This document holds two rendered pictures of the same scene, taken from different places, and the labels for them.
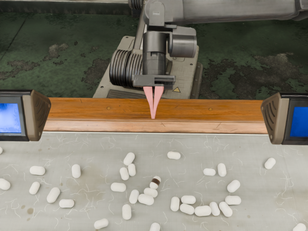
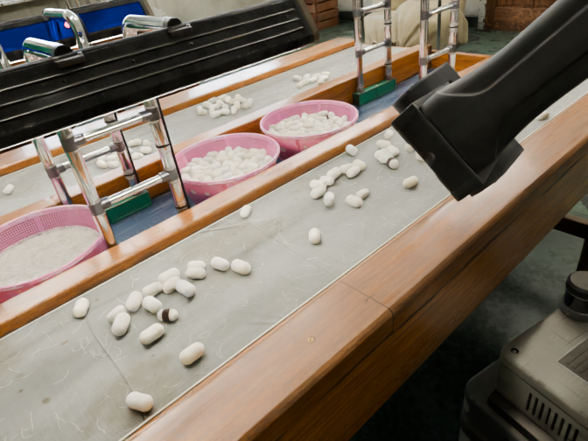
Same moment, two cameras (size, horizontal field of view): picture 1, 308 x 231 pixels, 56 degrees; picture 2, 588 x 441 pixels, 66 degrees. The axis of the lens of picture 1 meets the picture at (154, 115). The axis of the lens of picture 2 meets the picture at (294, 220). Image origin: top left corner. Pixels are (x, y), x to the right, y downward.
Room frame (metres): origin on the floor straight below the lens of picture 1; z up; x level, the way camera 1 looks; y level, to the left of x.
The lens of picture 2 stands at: (0.88, -0.73, 1.20)
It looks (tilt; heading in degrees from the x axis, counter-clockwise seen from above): 33 degrees down; 141
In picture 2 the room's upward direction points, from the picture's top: 8 degrees counter-clockwise
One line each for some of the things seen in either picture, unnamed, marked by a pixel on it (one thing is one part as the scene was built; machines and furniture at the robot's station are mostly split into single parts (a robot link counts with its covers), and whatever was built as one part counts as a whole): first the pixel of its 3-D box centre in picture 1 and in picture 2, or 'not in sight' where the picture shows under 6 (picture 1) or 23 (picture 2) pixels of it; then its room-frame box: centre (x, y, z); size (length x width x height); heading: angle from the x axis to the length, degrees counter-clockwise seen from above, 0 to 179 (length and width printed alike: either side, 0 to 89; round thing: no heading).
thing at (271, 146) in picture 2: not in sight; (227, 172); (0.01, -0.21, 0.72); 0.27 x 0.27 x 0.10
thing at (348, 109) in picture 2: not in sight; (310, 133); (0.01, 0.07, 0.72); 0.27 x 0.27 x 0.10
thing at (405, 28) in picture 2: not in sight; (418, 28); (-1.31, 2.58, 0.40); 0.74 x 0.56 x 0.38; 88
